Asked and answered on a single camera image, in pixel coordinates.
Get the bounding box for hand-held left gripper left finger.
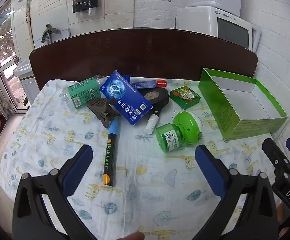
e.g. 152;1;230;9
12;144;97;240

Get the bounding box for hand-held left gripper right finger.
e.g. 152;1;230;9
194;144;278;240

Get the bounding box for black marker with blue cap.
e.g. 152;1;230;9
102;119;120;187

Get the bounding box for green mosquito repellent device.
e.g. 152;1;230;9
155;112;203;153

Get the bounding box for green cardboard box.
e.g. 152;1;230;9
198;68;289;141

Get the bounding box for brown hair claw clip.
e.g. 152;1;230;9
86;97;122;128

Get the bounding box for black and white marker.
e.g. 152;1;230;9
145;106;163;134

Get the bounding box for green labelled packet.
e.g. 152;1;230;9
61;75;105;109

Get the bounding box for small green printed box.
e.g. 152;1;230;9
169;86;201;110

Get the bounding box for black tape roll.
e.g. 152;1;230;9
141;88;170;112

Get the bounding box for blue medicine box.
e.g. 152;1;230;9
99;70;153;126

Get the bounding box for red blue card box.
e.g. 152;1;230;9
131;79;169;90

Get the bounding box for person's right hand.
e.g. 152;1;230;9
276;202;289;238

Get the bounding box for person's left hand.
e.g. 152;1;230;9
117;231;145;240

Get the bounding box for giraffe printed blanket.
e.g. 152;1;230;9
0;77;286;240

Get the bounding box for small potted plant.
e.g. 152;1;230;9
22;94;32;110

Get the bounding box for white sink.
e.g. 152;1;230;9
13;57;39;105

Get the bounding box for dark brown wooden headboard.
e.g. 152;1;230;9
29;28;258;90

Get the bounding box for glass door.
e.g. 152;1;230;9
0;0;33;115

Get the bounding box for white water dispenser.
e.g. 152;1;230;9
176;6;261;52

